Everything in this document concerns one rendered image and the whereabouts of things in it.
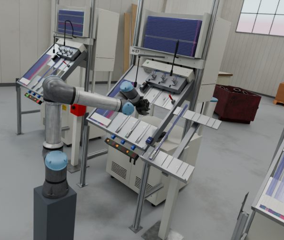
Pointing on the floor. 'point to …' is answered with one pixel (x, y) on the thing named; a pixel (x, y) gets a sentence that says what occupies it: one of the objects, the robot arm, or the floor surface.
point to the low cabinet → (223, 78)
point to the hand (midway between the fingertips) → (144, 114)
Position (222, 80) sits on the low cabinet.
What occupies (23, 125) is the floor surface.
